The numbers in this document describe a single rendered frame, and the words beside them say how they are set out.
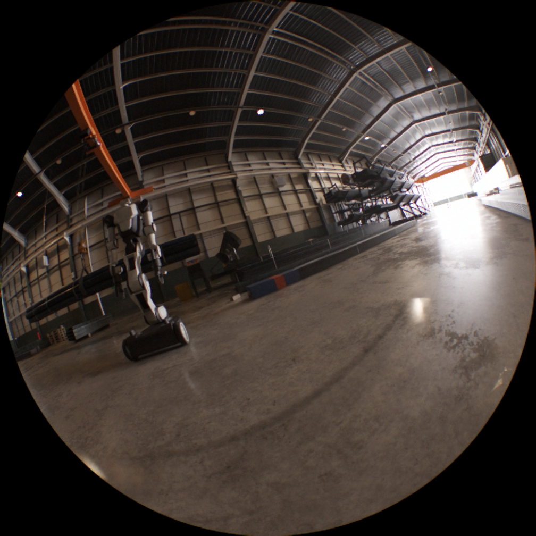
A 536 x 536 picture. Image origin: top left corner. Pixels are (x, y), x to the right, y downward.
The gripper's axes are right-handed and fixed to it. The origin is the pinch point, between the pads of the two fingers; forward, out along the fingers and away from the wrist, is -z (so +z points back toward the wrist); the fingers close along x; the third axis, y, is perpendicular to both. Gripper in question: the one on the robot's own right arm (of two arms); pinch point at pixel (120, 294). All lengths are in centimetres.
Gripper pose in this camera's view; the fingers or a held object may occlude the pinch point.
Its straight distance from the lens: 175.9
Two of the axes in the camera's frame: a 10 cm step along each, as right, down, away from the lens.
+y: 8.9, -3.2, 3.4
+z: -3.8, -9.2, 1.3
